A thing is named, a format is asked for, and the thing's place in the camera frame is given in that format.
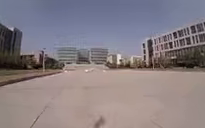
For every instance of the low white buildings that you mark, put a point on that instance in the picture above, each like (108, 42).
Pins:
(125, 60)

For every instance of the dry grass strip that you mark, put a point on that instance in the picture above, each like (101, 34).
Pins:
(10, 74)

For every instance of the pole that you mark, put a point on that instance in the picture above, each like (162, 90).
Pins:
(43, 60)

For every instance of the pale grey concrete pavement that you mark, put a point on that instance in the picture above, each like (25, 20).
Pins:
(116, 96)

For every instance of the low brown building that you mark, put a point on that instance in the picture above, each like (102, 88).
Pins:
(29, 60)

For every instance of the grey curved glass building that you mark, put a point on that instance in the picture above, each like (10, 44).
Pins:
(81, 55)

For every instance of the white building with window rows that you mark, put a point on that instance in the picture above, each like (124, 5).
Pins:
(185, 41)

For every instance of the dark glass building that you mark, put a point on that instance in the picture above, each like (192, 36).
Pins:
(3, 41)

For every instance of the dark kerb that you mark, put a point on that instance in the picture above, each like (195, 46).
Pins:
(20, 79)

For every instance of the row of bare trees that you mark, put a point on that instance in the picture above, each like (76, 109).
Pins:
(176, 61)

